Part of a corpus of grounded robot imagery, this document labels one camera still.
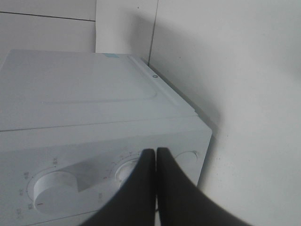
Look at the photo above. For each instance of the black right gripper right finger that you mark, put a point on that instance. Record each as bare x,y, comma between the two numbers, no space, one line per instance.
181,203

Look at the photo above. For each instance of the white microwave knob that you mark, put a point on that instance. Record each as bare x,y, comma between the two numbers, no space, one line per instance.
124,171
55,192

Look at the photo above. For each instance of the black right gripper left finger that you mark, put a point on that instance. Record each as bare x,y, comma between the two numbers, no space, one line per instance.
134,203

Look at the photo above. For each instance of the round white door release button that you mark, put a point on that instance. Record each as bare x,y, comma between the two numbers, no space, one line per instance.
186,159

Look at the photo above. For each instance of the white microwave oven body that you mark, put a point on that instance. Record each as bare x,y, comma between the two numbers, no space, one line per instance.
86,114

